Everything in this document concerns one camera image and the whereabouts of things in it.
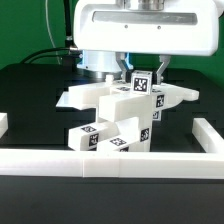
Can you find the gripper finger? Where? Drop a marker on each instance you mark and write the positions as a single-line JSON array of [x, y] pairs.
[[122, 60], [164, 62]]

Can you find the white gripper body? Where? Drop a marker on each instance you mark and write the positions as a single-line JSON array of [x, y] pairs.
[[182, 27]]

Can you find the white chair seat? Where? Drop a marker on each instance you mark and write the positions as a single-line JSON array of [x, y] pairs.
[[128, 121]]

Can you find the white chair back frame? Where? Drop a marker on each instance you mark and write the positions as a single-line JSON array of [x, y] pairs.
[[116, 94]]

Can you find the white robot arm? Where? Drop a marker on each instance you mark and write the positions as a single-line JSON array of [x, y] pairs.
[[105, 61]]

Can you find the white U-shaped obstacle fence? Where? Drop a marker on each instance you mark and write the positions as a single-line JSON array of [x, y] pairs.
[[206, 165]]

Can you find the white part left edge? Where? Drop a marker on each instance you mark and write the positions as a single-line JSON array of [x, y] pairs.
[[3, 124]]

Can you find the white marker base plate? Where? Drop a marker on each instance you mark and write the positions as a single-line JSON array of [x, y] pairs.
[[63, 101]]

